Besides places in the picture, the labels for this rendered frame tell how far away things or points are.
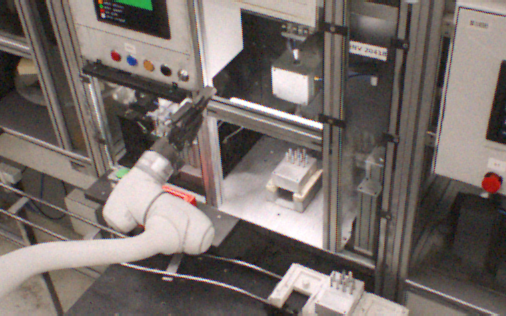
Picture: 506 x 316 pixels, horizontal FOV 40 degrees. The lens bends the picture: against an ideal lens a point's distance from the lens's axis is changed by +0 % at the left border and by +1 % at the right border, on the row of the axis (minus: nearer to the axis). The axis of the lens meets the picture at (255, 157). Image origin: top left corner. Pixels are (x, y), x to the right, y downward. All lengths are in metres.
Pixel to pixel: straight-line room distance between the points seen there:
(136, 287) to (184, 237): 0.74
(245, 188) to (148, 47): 0.62
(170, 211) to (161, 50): 0.50
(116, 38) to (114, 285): 0.84
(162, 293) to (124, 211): 0.66
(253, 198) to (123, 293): 0.53
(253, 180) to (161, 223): 0.75
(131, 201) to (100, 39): 0.57
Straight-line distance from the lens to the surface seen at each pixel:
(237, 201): 2.28
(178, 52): 1.93
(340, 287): 2.01
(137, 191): 1.74
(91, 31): 2.12
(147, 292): 2.37
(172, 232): 1.65
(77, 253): 1.59
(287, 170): 2.20
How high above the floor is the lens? 2.49
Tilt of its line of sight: 40 degrees down
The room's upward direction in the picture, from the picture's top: 4 degrees counter-clockwise
